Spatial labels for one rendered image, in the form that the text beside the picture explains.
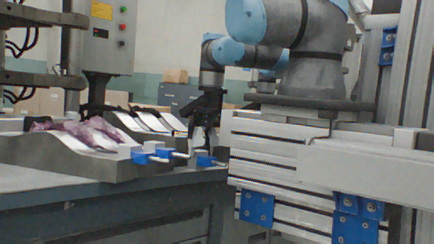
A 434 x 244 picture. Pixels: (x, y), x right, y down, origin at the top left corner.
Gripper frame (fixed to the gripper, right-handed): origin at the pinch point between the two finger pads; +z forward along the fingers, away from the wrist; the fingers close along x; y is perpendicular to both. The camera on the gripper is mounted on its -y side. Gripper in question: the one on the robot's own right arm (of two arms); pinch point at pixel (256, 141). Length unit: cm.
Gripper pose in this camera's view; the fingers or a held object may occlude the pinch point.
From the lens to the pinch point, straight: 190.0
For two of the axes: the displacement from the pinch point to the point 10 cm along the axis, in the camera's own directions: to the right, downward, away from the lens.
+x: 6.1, 0.0, 7.9
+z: -0.9, 9.9, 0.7
